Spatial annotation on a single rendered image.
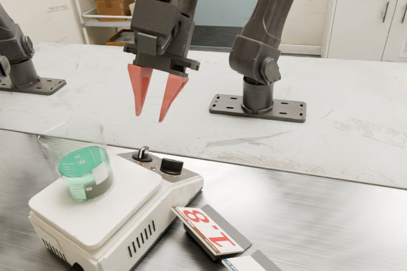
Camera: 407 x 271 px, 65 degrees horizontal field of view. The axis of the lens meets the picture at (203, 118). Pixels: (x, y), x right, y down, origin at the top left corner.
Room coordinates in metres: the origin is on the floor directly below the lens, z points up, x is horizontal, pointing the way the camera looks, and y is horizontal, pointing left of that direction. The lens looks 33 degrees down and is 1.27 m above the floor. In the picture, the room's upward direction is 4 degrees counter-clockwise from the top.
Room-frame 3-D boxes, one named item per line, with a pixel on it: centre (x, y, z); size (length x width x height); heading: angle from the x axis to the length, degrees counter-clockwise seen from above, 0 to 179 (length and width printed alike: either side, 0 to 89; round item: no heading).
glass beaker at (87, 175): (0.29, 0.15, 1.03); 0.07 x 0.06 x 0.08; 95
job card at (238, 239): (0.27, 0.00, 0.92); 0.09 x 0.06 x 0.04; 37
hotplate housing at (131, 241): (0.31, 0.12, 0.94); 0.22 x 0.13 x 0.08; 145
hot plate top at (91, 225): (0.28, 0.13, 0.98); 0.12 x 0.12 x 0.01; 54
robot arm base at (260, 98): (0.58, -0.12, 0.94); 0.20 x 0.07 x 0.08; 72
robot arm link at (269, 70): (0.57, -0.11, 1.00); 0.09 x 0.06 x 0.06; 37
